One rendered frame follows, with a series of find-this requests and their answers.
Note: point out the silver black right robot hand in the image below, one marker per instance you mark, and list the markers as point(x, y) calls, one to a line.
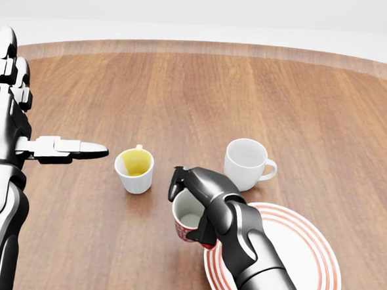
point(237, 226)

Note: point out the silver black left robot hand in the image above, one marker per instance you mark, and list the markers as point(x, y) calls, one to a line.
point(4, 130)

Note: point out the red patterned mug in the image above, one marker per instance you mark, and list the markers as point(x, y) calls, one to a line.
point(189, 217)

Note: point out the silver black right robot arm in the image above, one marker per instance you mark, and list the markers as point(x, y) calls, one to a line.
point(273, 288)

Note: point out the plain white mug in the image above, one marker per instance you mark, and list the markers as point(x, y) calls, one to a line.
point(244, 168)

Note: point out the white plate with red rings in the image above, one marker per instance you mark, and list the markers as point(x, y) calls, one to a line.
point(305, 257)

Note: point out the white mug with yellow inside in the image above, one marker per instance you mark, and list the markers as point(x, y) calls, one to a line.
point(135, 177)

